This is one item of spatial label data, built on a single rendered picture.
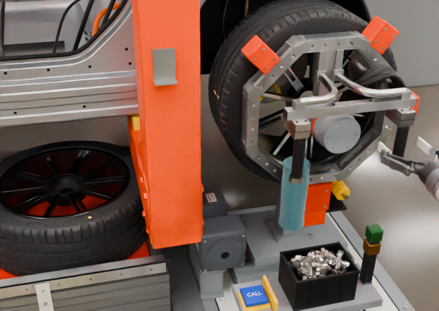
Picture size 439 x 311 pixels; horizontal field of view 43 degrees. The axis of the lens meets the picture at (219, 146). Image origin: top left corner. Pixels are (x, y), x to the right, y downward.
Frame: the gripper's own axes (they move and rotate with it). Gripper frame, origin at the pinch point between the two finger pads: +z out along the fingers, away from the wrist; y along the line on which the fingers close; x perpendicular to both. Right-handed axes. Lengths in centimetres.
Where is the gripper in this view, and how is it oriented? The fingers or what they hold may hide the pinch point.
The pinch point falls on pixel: (400, 144)
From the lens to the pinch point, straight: 182.1
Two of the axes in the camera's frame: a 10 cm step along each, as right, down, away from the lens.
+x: 0.1, -8.7, -4.9
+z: -2.5, -4.8, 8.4
